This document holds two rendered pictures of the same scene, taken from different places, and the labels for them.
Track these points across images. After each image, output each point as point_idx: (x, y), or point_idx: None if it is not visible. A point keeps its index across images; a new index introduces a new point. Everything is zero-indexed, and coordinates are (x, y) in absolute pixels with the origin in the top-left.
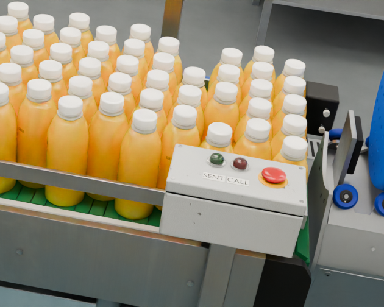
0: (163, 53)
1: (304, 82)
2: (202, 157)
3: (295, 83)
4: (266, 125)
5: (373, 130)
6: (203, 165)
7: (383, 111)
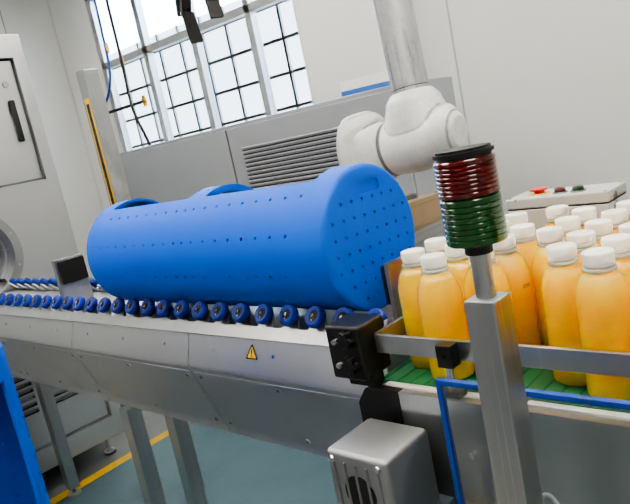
0: (578, 234)
1: (427, 239)
2: (589, 190)
3: (437, 238)
4: (509, 214)
5: (361, 289)
6: (591, 188)
7: (364, 254)
